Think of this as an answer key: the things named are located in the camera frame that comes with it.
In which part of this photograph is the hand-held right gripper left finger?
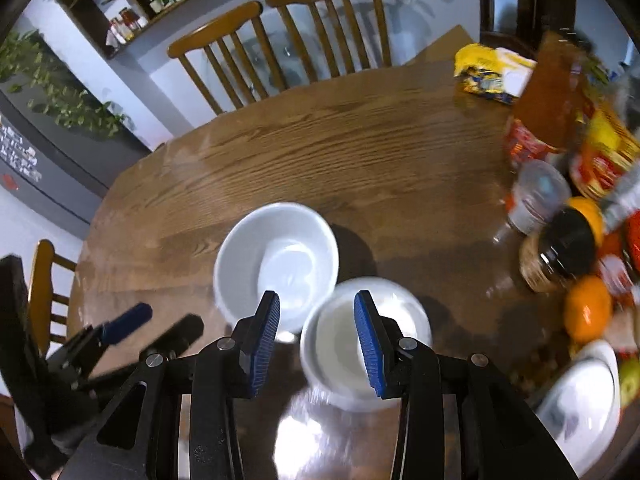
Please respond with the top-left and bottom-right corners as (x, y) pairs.
(57, 290), (281, 480)

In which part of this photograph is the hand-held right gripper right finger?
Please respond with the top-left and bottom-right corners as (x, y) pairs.
(354, 290), (581, 480)

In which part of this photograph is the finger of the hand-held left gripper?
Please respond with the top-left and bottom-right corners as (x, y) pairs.
(97, 302), (153, 347)
(142, 314), (206, 361)

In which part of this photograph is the small white bowl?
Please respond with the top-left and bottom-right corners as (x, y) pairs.
(300, 276), (432, 414)

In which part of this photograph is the medium white bowl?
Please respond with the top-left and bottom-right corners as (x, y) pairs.
(213, 202), (340, 334)

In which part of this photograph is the grey refrigerator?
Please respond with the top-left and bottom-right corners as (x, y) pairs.
(0, 50), (152, 228)

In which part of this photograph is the wooden bead mat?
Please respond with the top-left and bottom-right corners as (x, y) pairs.
(509, 347), (577, 392)

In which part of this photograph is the cluster of fridge magnets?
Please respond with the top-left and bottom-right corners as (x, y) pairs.
(0, 114), (42, 181)

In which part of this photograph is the white dish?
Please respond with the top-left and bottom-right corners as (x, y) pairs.
(535, 340), (622, 457)

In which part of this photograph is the black lid glass jar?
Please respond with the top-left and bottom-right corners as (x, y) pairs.
(519, 206), (599, 294)

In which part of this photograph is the orange fruit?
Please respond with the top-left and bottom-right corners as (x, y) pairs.
(564, 276), (614, 344)
(567, 196), (606, 247)

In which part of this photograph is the clear plastic bottle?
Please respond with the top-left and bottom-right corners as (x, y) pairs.
(492, 159), (571, 244)

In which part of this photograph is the green trailing plant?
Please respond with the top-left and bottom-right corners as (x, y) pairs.
(0, 30), (137, 137)

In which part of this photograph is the green apple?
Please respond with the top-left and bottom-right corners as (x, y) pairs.
(617, 360), (640, 407)

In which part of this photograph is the red lid jar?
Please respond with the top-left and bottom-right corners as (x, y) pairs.
(595, 210), (640, 302)

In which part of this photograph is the yellow snack packet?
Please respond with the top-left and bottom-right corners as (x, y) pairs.
(453, 43), (539, 105)

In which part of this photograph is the yellow red food packet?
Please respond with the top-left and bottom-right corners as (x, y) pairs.
(570, 105), (640, 202)

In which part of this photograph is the orange sauce bottle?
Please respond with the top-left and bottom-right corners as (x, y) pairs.
(504, 30), (597, 172)

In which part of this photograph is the wooden wall shelf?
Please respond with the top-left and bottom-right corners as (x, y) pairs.
(47, 0), (282, 59)

